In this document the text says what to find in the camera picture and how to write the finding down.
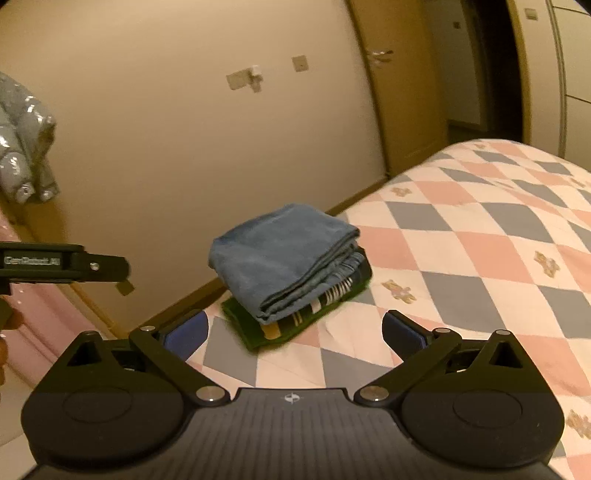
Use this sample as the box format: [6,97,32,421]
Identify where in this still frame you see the wall switch plate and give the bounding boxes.
[291,55,308,72]

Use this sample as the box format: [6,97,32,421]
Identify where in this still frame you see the person's left hand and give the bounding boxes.
[0,298,24,384]

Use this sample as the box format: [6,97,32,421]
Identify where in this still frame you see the wall socket with plug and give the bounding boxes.
[226,65,263,93]

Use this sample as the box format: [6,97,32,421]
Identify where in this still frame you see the wooden door with handle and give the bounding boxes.
[348,0,448,176]

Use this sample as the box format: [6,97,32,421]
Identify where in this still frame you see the white wardrobe with panel doors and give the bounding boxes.
[507,0,590,170]

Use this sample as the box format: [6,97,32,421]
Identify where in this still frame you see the blue denim jeans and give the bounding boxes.
[208,204,363,325]

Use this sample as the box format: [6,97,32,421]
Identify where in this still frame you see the grey quilted jacket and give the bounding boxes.
[1,74,59,205]

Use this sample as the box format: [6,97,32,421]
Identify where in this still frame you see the green striped folded garment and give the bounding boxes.
[221,247,373,352]

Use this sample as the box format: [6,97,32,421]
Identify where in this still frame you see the pink grey checkered bed sheet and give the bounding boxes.
[188,140,590,479]

